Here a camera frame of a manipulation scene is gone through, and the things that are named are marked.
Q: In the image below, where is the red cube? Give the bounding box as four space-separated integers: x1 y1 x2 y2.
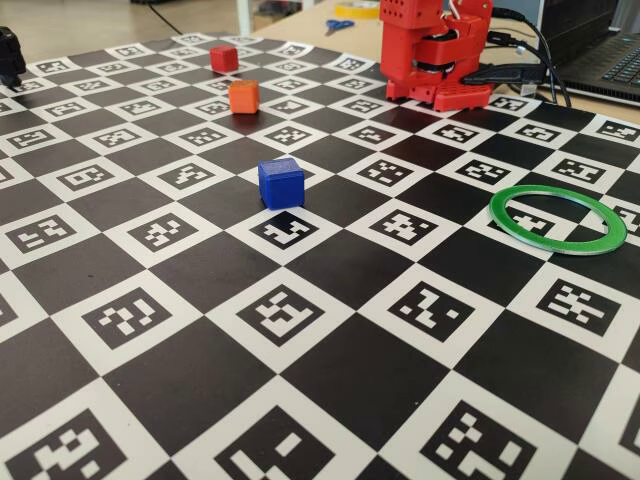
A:
209 44 239 74

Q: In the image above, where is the checkerboard marker mat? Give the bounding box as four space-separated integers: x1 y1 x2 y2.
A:
0 30 640 480

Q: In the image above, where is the orange cube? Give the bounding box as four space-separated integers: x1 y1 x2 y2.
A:
227 79 261 115

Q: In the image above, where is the flat black plug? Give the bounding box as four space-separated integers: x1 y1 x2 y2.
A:
462 63 546 85

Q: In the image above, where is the white post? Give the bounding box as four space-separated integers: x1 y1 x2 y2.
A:
237 0 256 34

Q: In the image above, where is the black cable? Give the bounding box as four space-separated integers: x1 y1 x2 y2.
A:
487 30 556 81
492 7 574 107

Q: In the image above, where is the green flat ring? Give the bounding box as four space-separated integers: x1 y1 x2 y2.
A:
488 184 628 256

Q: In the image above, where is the dark background item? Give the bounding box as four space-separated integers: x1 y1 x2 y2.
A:
257 0 304 16

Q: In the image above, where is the blue cube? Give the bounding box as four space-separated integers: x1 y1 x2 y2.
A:
257 157 306 210

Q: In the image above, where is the black laptop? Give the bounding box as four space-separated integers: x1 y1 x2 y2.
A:
540 0 640 107

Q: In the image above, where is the yellow tape roll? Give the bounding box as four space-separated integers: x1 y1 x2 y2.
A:
334 0 380 19

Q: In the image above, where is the black clamp device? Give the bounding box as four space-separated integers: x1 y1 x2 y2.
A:
0 25 27 94

